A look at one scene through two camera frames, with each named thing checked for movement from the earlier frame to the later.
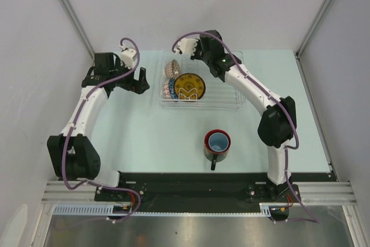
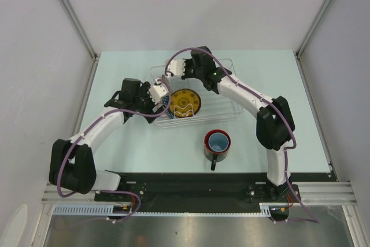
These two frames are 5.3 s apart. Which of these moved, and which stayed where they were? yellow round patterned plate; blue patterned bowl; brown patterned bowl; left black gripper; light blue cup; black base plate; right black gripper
Moved: yellow round patterned plate; right black gripper; brown patterned bowl; blue patterned bowl; left black gripper
Stayed: black base plate; light blue cup
